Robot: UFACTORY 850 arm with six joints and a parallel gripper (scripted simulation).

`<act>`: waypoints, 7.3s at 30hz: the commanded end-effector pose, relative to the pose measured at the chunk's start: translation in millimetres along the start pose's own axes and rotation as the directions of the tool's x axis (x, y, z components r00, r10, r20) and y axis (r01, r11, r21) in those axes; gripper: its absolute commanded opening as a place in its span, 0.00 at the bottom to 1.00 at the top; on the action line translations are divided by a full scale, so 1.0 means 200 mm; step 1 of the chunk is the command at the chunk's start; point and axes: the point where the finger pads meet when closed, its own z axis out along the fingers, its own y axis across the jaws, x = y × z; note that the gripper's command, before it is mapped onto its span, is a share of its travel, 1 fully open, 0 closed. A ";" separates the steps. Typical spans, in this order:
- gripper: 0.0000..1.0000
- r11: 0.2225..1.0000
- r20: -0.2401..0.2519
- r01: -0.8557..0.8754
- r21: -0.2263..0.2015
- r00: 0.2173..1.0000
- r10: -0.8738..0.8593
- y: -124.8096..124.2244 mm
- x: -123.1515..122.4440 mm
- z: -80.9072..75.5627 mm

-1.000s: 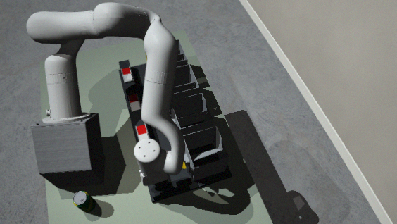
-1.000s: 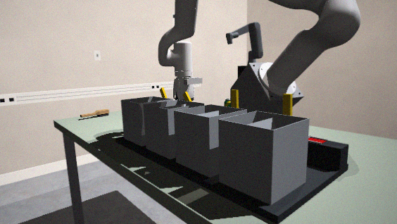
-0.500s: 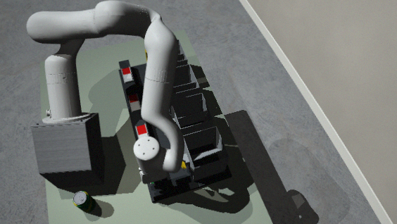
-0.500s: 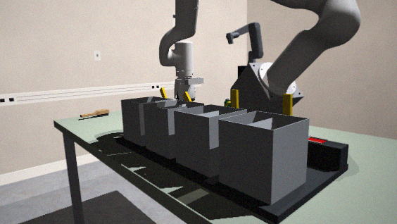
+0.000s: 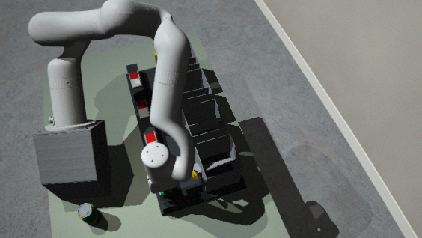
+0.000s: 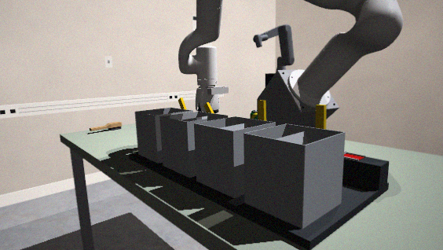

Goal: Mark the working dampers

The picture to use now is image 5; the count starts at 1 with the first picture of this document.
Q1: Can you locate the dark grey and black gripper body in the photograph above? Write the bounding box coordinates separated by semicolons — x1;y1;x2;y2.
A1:
148;180;177;194

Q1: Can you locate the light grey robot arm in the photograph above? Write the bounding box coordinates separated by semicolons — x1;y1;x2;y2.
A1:
28;0;195;185

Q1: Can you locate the dark green drink can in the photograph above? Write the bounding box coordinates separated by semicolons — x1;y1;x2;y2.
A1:
78;203;102;226

